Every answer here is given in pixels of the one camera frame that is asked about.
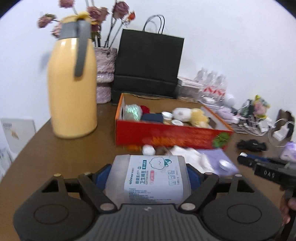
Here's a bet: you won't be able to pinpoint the white round speaker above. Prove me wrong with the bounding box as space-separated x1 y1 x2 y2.
223 94 237 107

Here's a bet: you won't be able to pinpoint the translucent cotton swab box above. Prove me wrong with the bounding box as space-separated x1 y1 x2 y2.
105 155 192 205

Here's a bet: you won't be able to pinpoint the white flat box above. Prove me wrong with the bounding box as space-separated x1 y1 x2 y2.
178 76 204 87

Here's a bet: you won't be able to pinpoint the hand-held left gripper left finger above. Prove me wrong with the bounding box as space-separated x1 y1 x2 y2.
42 164 117 214

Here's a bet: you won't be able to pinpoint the white cloth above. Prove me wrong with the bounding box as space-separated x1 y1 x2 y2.
171 146 210 173

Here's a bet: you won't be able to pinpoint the yellow thermos jug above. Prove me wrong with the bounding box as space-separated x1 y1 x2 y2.
47 14 98 139

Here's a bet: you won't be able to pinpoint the iridescent glitter bag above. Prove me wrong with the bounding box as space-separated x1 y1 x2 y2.
124 104 143 121

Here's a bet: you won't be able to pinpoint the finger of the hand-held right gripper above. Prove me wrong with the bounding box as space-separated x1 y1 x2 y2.
237 152 287 167

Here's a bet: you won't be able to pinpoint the black eye mask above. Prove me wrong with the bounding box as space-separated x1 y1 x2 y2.
236 139 267 152

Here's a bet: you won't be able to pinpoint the clear plastic container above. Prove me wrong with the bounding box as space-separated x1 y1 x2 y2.
177 85 201 101

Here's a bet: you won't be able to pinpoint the white charger block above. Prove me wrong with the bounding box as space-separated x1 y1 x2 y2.
273 130 287 141

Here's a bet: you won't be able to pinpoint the colourful snack bag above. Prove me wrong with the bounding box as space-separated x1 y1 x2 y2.
253 95 271 118

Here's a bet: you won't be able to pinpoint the black paper bag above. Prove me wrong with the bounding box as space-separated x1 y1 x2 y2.
112 14 185 106

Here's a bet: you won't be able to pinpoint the pink textured vase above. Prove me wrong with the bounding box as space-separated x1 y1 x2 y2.
95 47 118 104

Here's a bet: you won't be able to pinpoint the person's right hand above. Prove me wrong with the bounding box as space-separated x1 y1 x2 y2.
279 196 296 224

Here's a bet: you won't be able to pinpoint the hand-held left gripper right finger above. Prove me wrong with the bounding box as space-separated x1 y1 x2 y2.
179 164 253 213

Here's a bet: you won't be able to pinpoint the dried pink roses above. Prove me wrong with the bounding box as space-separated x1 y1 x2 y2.
37 0 137 49

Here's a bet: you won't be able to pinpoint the purple towel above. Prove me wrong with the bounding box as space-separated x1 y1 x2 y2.
215 108 234 123

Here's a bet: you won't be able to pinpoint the purple pad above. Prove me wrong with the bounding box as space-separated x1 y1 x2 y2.
196 148 240 175

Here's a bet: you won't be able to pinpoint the purple tissue box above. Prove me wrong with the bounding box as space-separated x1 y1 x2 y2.
280 141 296 161

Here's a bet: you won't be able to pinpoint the red cardboard box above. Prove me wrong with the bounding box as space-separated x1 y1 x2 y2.
115 93 234 149

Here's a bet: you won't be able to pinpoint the white fluffy ball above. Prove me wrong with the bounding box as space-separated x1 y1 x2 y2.
142 144 156 156

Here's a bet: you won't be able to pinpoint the yellow white plush toy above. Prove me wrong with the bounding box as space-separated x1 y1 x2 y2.
172 107 211 128

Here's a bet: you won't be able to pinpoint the navy zip pouch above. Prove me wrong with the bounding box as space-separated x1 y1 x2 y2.
141 113 164 122

